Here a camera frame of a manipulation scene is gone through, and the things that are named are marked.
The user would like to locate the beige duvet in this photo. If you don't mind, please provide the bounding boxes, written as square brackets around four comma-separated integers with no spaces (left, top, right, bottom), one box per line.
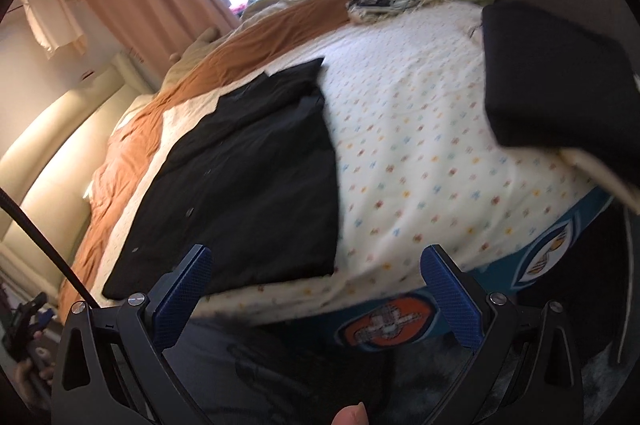
[165,0,437,82]

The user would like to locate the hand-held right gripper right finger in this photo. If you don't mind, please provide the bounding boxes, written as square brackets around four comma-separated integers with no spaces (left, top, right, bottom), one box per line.
[419,244,587,425]

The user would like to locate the orange blanket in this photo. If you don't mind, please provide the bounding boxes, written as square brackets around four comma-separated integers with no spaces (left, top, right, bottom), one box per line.
[57,0,362,312]

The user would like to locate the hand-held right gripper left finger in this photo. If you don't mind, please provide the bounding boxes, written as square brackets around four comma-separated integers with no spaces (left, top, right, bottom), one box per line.
[50,243,214,425]

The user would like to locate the cloth bag with cables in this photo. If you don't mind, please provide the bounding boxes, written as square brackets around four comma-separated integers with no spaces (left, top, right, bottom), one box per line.
[347,0,417,24]

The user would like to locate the white dotted sheet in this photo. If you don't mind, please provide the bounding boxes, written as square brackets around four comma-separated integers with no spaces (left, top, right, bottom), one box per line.
[95,0,603,327]

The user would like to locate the dark folded garment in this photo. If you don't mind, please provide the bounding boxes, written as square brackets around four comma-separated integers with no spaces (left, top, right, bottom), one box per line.
[481,0,640,187]

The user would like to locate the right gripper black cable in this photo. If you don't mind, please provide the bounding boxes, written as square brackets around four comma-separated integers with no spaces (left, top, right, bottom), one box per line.
[0,189,98,308]

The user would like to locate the person's left hand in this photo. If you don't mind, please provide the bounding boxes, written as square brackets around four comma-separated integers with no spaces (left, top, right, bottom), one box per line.
[14,357,55,389]

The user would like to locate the black button shirt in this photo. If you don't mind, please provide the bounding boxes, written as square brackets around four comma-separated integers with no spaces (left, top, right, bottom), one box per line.
[102,58,342,299]

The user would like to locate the white hanging shirt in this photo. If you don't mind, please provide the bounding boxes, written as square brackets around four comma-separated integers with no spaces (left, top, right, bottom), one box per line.
[21,0,89,59]

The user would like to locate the person's dark patterned pants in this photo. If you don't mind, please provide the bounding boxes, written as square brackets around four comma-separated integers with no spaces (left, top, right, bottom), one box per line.
[165,312,623,425]

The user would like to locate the person's right hand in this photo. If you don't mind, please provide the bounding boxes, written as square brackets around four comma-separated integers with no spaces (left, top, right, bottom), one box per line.
[332,402,371,425]

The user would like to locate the cream padded headboard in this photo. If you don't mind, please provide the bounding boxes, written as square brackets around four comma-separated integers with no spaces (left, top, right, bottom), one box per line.
[0,54,157,258]

